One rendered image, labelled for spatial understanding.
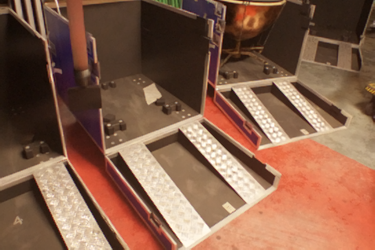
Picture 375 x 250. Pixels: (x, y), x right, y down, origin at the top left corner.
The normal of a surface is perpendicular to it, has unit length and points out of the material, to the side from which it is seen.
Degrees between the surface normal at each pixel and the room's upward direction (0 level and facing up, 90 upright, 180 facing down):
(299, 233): 0
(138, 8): 90
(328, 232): 0
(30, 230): 2
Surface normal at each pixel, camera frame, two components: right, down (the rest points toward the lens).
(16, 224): 0.08, -0.85
